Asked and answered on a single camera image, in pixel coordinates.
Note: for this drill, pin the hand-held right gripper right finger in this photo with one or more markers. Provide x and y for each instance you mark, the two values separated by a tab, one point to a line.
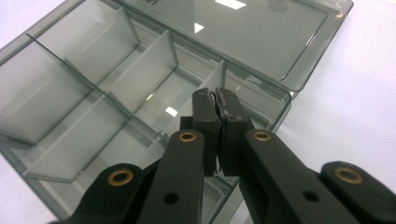
264	174

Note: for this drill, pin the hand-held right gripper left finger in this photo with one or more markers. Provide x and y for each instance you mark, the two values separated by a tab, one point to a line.
183	174

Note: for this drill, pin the grey clear plastic organizer box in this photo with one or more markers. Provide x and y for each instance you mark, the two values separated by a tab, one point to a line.
93	46

